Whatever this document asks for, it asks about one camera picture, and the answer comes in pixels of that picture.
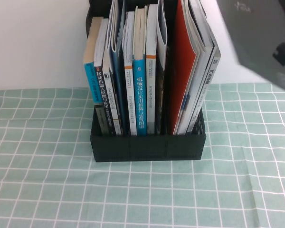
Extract white spine car suspension book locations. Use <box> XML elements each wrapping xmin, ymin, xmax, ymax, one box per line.
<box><xmin>185</xmin><ymin>0</ymin><xmax>222</xmax><ymax>134</ymax></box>

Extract grey spine orange-band book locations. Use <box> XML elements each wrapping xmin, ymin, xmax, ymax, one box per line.
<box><xmin>145</xmin><ymin>4</ymin><xmax>158</xmax><ymax>135</ymax></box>

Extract blue spine mechanism book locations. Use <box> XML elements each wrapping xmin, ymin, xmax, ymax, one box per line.
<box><xmin>132</xmin><ymin>5</ymin><xmax>148</xmax><ymax>137</ymax></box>

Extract white spine orange-band book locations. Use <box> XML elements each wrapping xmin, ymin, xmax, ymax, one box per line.
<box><xmin>122</xmin><ymin>11</ymin><xmax>138</xmax><ymax>136</ymax></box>

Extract black mesh book holder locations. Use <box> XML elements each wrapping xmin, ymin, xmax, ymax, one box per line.
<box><xmin>85</xmin><ymin>0</ymin><xmax>207</xmax><ymax>163</ymax></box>

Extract cyan spine book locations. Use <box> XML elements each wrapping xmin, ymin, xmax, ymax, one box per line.
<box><xmin>82</xmin><ymin>16</ymin><xmax>111</xmax><ymax>137</ymax></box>

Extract white thin magazine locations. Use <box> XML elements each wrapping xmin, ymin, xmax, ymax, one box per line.
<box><xmin>174</xmin><ymin>0</ymin><xmax>208</xmax><ymax>135</ymax></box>

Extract red cover brochure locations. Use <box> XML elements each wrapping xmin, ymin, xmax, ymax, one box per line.
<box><xmin>170</xmin><ymin>0</ymin><xmax>198</xmax><ymax>135</ymax></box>

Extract dark cover floppy magazine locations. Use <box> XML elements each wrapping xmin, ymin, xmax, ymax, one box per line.
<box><xmin>155</xmin><ymin>0</ymin><xmax>170</xmax><ymax>136</ymax></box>

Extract tall blue thin brochure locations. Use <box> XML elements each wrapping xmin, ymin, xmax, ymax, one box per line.
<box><xmin>107</xmin><ymin>0</ymin><xmax>128</xmax><ymax>136</ymax></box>

